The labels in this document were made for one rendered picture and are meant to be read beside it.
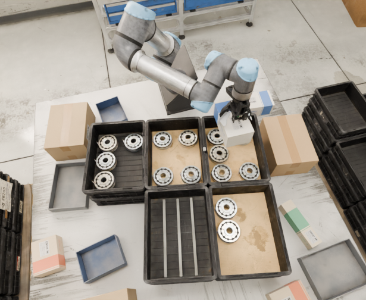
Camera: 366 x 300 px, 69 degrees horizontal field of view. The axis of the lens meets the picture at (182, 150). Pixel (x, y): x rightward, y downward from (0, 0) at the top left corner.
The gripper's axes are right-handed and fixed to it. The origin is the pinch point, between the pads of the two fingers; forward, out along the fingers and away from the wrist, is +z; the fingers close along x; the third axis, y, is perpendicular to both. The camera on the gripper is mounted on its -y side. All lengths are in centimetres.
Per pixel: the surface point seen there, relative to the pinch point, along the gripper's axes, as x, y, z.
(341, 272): 36, 71, 40
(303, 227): 25, 48, 35
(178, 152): -25.5, -4.4, 27.9
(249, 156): 10.5, 7.5, 27.9
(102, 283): -76, 49, 40
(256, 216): 2.4, 39.1, 27.7
